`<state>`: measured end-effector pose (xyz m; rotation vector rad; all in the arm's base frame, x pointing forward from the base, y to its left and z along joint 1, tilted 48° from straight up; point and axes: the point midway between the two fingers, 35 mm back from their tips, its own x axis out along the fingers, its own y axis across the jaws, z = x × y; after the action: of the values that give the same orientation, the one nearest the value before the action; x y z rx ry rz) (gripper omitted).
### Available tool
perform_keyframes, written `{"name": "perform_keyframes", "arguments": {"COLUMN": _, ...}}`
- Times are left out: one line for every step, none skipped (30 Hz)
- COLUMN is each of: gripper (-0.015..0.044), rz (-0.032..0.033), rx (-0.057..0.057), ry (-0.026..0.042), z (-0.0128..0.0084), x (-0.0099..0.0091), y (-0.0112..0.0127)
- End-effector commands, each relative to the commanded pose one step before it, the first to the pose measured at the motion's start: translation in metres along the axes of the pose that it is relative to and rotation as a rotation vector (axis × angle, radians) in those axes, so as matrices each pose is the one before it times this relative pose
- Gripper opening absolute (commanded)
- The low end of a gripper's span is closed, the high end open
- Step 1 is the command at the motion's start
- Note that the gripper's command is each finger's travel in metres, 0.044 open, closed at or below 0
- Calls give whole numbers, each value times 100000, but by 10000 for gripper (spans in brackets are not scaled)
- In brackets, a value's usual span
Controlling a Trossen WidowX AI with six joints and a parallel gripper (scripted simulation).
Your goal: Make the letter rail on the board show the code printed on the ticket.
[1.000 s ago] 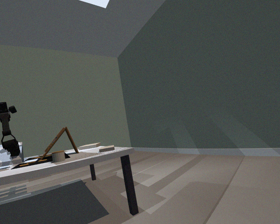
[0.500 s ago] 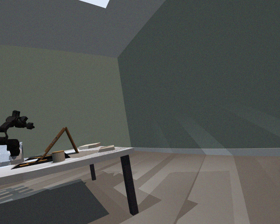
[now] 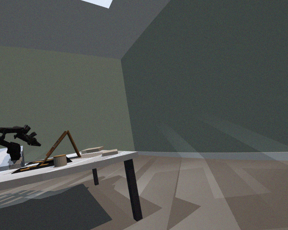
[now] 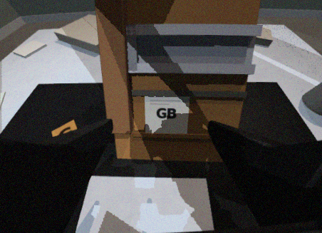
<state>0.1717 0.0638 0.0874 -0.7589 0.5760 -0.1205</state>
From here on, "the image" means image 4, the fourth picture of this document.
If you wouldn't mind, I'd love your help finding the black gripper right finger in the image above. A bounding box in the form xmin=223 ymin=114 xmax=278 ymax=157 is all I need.
xmin=208 ymin=120 xmax=322 ymax=226

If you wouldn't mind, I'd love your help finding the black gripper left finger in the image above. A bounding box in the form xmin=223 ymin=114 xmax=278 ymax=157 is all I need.
xmin=0 ymin=119 xmax=113 ymax=233

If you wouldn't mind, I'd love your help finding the tan flat rectangular board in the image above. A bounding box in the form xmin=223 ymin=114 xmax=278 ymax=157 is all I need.
xmin=255 ymin=27 xmax=273 ymax=46

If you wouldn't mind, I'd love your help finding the brown letter tile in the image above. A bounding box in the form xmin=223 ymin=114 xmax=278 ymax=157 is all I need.
xmin=51 ymin=120 xmax=78 ymax=137

